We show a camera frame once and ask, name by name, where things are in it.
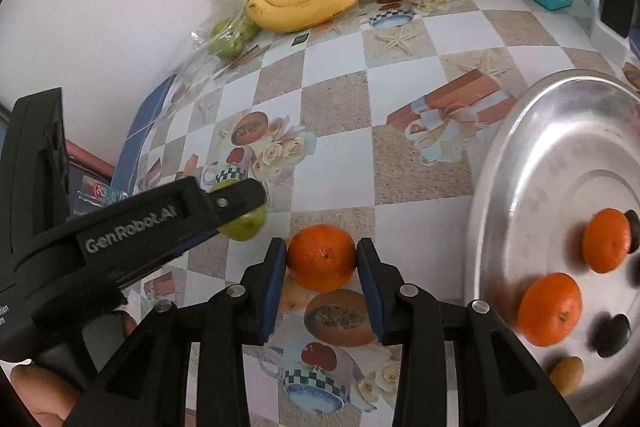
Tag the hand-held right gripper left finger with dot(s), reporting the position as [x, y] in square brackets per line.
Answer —
[274, 287]

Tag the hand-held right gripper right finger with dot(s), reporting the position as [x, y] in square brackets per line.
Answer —
[370, 287]

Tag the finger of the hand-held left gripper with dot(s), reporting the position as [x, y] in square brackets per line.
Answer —
[235, 202]

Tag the green mango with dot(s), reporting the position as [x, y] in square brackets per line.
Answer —
[245, 227]

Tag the orange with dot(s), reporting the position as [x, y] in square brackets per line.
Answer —
[322, 257]
[550, 316]
[606, 241]

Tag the round metal plate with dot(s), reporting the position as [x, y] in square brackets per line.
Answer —
[550, 207]

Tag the person's left hand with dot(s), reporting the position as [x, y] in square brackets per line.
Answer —
[40, 392]

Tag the clear glass mug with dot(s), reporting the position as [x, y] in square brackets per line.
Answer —
[97, 196]

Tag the pink red bar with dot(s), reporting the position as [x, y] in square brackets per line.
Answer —
[90, 159]

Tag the checkered printed tablecloth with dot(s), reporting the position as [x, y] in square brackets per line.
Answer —
[340, 107]

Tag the green round fruit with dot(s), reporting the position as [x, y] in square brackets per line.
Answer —
[227, 47]
[247, 27]

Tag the clear plastic fruit bag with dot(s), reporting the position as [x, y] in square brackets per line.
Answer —
[200, 44]

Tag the small brown round fruit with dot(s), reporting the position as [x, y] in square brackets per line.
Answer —
[565, 374]

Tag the small dark fruit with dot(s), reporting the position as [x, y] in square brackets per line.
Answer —
[612, 334]
[634, 229]

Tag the black box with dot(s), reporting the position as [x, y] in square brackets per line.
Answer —
[617, 7]

